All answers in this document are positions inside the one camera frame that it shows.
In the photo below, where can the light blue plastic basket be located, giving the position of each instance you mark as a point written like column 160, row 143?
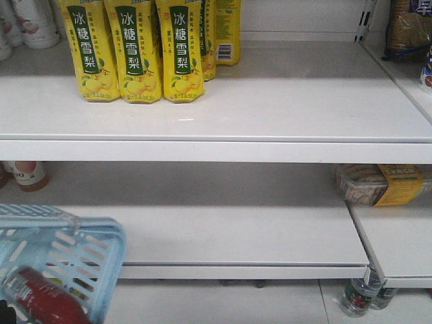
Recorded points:
column 83, row 255

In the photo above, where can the red aluminium coca-cola bottle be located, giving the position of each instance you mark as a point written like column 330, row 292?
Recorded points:
column 40, row 298

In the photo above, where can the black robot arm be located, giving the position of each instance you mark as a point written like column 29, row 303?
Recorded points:
column 7, row 313

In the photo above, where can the white metal shelving unit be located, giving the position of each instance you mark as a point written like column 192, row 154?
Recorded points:
column 228, row 202

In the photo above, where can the yellow pear drink carton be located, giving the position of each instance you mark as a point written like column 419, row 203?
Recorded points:
column 91, row 44
column 135, row 30
column 179, row 20

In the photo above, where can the clear cookie box yellow label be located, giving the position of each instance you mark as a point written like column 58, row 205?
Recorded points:
column 382, row 185

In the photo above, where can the orange C100 juice bottle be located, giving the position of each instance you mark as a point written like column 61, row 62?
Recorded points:
column 30, row 175

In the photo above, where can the white peach drink bottle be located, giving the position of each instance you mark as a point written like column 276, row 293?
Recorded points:
column 36, row 22

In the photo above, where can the brown cracker package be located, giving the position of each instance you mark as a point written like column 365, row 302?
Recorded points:
column 408, row 32

